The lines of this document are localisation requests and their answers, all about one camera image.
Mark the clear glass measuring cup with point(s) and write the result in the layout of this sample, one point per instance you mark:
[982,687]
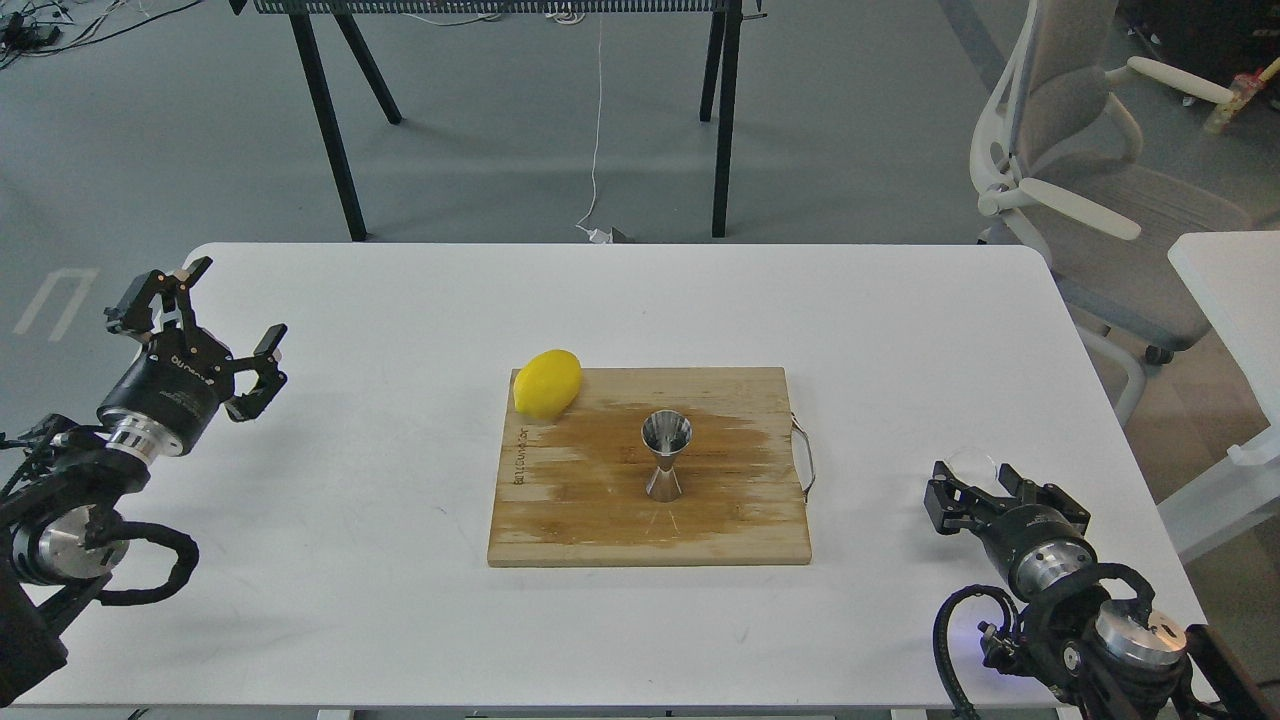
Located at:
[975,468]

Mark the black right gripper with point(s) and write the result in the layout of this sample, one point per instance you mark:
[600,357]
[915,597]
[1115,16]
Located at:
[1033,539]

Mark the white side table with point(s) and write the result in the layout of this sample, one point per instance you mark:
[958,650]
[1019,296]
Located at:
[1234,278]

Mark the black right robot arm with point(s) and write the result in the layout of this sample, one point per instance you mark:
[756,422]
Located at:
[1087,630]

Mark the steel double jigger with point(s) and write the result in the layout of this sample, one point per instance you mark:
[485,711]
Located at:
[666,433]

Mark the grey office chair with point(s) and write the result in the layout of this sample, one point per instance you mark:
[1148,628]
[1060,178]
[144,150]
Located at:
[1054,163]

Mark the wooden cutting board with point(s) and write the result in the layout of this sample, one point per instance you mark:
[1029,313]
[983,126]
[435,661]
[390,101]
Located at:
[571,492]

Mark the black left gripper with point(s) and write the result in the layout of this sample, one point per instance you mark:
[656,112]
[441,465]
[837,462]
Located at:
[174,388]

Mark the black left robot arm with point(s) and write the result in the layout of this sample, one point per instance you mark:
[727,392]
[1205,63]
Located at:
[64,544]

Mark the black metal frame table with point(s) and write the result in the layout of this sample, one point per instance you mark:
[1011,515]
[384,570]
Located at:
[532,95]

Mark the yellow lemon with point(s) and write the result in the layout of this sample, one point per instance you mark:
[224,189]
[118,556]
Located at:
[547,385]

